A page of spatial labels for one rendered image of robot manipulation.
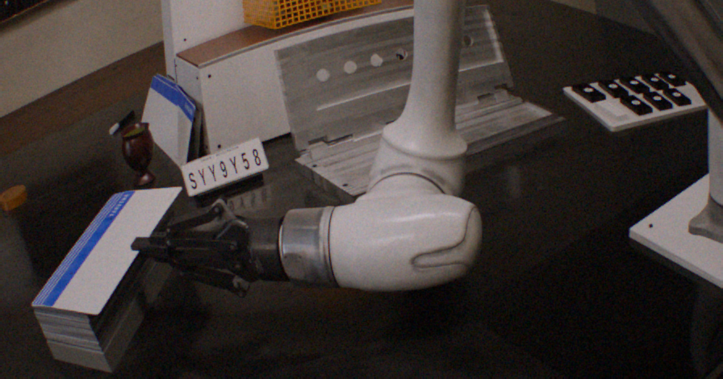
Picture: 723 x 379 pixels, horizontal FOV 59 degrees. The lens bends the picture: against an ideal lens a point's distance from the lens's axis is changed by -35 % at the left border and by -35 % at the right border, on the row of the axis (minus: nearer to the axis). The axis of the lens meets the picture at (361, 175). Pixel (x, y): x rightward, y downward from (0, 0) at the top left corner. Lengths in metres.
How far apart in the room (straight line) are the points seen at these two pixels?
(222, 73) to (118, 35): 1.59
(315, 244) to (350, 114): 0.57
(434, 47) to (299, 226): 0.24
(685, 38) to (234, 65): 1.08
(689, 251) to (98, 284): 0.83
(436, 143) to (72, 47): 2.23
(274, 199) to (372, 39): 0.32
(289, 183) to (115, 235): 0.44
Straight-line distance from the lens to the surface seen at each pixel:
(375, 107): 1.55
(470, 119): 1.59
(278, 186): 1.49
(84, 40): 3.13
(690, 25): 0.76
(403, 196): 1.00
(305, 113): 1.50
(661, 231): 1.15
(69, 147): 2.14
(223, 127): 1.65
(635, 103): 1.67
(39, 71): 3.13
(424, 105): 1.08
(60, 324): 1.06
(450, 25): 0.96
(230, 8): 1.84
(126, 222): 1.23
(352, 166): 1.46
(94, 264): 1.12
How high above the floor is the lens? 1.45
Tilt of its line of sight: 22 degrees down
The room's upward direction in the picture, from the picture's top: 9 degrees counter-clockwise
